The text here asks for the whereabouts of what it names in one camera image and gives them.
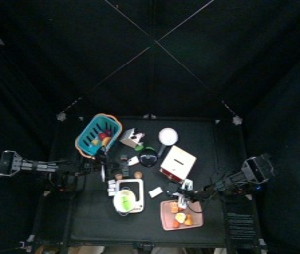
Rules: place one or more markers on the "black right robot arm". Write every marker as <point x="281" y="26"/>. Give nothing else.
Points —
<point x="246" y="173"/>

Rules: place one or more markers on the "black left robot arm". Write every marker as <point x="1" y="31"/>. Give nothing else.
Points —
<point x="33" y="165"/>

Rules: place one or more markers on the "pink rectangular plate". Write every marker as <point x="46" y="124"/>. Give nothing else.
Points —
<point x="198" y="211"/>

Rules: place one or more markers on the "brown toy cookie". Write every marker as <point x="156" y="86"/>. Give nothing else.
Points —
<point x="139" y="174"/>
<point x="120" y="176"/>

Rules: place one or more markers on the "small white toy piece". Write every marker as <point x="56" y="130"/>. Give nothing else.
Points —
<point x="187" y="183"/>

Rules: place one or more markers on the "orange toy food piece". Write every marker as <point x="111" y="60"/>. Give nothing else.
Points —
<point x="176" y="224"/>
<point x="175" y="207"/>
<point x="188" y="220"/>

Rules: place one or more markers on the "small white card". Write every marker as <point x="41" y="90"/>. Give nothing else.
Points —
<point x="156" y="192"/>
<point x="133" y="160"/>

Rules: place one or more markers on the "white small blocks stack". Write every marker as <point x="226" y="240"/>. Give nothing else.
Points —
<point x="112" y="188"/>

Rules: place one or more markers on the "yellow round toy food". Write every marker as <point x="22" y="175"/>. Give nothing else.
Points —
<point x="180" y="217"/>

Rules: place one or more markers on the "white rectangular tray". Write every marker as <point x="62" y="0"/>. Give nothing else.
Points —
<point x="136" y="185"/>

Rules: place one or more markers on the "orange toy vegetable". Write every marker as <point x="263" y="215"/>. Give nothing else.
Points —
<point x="108" y="141"/>

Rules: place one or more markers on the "small green toy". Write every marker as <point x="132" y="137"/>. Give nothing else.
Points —
<point x="140" y="148"/>

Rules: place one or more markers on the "yellow toy fruit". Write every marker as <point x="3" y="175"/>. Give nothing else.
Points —
<point x="96" y="142"/>

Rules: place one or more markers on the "black round bowl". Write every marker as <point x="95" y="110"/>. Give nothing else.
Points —
<point x="148" y="157"/>

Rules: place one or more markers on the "teal basket with orange rim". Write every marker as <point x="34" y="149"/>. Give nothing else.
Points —
<point x="86" y="140"/>

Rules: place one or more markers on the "white cow print carton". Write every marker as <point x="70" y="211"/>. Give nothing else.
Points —
<point x="131" y="137"/>

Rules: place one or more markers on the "red toy fruit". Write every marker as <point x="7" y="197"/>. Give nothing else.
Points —
<point x="103" y="135"/>

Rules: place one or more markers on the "green round lid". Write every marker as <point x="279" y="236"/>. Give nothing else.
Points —
<point x="124" y="200"/>

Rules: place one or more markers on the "purple toy fruit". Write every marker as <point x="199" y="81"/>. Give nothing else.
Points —
<point x="109" y="132"/>

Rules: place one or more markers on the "white and red box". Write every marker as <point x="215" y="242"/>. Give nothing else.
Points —
<point x="179" y="162"/>

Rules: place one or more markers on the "white round ladle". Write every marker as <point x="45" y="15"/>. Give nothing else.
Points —
<point x="168" y="136"/>

